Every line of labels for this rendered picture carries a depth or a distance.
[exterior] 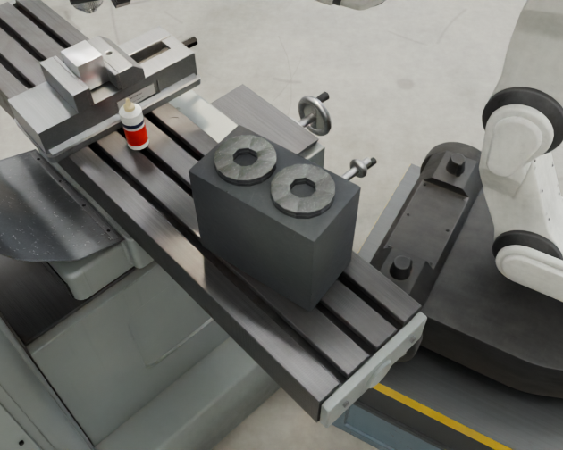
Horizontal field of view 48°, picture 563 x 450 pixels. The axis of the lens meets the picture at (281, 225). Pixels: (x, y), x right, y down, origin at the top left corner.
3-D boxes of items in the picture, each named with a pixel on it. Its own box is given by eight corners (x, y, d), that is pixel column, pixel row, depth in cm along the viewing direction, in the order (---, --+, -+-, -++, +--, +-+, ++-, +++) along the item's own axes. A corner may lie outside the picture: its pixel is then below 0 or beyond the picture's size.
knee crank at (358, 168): (365, 157, 180) (368, 142, 176) (382, 169, 178) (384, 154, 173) (311, 198, 171) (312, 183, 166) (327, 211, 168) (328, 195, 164)
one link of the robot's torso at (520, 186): (580, 234, 144) (590, 47, 112) (557, 301, 133) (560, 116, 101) (509, 221, 152) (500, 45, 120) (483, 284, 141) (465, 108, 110)
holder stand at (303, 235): (245, 201, 112) (239, 116, 96) (351, 261, 104) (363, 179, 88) (200, 246, 106) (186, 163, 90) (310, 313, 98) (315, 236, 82)
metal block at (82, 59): (93, 65, 123) (85, 39, 119) (109, 80, 121) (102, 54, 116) (69, 77, 121) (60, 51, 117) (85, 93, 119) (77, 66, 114)
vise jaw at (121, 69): (111, 47, 128) (106, 30, 125) (146, 78, 122) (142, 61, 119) (85, 60, 125) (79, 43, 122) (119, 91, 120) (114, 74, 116)
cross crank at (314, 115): (309, 113, 178) (311, 80, 169) (340, 135, 173) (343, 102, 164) (267, 141, 172) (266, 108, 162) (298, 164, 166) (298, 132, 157)
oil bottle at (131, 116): (140, 132, 123) (130, 87, 114) (153, 143, 121) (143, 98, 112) (123, 143, 121) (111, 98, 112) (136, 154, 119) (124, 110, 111)
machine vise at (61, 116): (162, 49, 139) (154, 4, 130) (203, 82, 132) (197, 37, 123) (14, 122, 125) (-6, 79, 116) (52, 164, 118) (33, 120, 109)
